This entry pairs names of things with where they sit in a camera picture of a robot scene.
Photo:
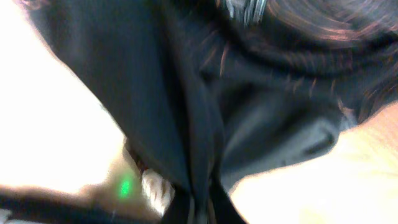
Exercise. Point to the black orange-patterned jersey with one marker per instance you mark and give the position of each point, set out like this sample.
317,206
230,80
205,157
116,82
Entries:
207,92

